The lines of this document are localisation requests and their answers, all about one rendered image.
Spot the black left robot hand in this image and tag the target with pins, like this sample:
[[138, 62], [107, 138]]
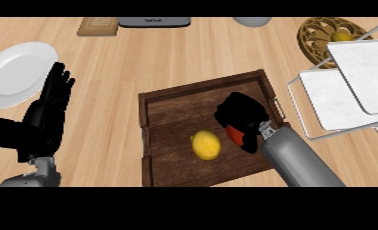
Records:
[[44, 117]]

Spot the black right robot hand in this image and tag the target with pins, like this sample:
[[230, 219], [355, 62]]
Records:
[[243, 110]]

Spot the red bell pepper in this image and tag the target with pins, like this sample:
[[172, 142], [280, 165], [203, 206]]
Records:
[[234, 134]]

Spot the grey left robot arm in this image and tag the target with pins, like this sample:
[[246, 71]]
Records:
[[37, 174]]

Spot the dark wooden tray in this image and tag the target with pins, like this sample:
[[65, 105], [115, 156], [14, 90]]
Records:
[[196, 130]]

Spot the white tiered shelf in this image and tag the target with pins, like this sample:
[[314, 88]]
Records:
[[344, 87]]

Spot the yellow lemon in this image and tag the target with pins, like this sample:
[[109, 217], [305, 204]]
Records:
[[205, 144]]

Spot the white plate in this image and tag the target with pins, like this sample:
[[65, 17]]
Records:
[[22, 72]]

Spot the round wicker basket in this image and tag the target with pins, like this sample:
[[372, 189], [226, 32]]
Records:
[[319, 39]]

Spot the grey bowl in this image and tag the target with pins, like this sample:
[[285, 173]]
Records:
[[251, 21]]

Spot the tan wooden block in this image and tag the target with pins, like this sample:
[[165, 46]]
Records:
[[97, 26]]

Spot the small yellow fruit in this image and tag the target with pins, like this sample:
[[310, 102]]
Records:
[[341, 36]]

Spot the grey appliance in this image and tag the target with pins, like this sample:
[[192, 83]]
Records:
[[153, 22]]

